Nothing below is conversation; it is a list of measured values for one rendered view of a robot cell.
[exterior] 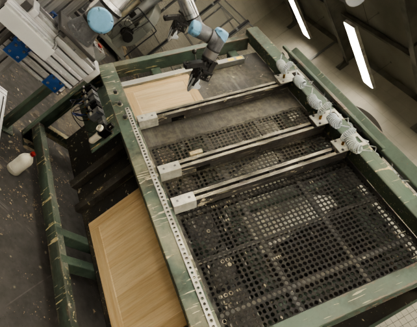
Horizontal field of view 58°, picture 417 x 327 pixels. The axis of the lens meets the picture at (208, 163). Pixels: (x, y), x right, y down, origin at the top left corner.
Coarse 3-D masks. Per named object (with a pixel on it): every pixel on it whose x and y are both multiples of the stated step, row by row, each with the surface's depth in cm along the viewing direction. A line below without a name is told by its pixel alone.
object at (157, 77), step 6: (222, 60) 283; (234, 60) 284; (240, 60) 286; (216, 66) 281; (222, 66) 283; (168, 72) 273; (174, 72) 273; (180, 72) 273; (186, 72) 274; (144, 78) 268; (150, 78) 268; (156, 78) 268; (162, 78) 270; (168, 78) 272; (126, 84) 263; (132, 84) 264; (138, 84) 266
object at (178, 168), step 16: (320, 112) 224; (336, 112) 235; (288, 128) 230; (304, 128) 231; (320, 128) 234; (240, 144) 221; (256, 144) 222; (272, 144) 226; (192, 160) 214; (208, 160) 214; (224, 160) 220; (160, 176) 208; (176, 176) 213
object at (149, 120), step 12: (288, 72) 262; (264, 84) 259; (276, 84) 259; (216, 96) 250; (228, 96) 252; (240, 96) 251; (252, 96) 256; (264, 96) 260; (168, 108) 242; (180, 108) 244; (192, 108) 243; (204, 108) 247; (216, 108) 251; (144, 120) 234; (156, 120) 238; (168, 120) 242
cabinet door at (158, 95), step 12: (144, 84) 267; (156, 84) 267; (168, 84) 267; (180, 84) 268; (132, 96) 258; (144, 96) 259; (156, 96) 259; (168, 96) 259; (180, 96) 259; (192, 96) 259; (132, 108) 250; (144, 108) 250; (156, 108) 250
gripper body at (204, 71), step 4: (204, 56) 190; (208, 60) 190; (208, 64) 194; (212, 64) 194; (196, 68) 195; (200, 68) 192; (204, 68) 195; (208, 68) 195; (212, 68) 196; (196, 72) 195; (200, 72) 193; (204, 72) 194; (208, 72) 195; (200, 76) 194; (204, 76) 197; (204, 80) 198; (208, 80) 198
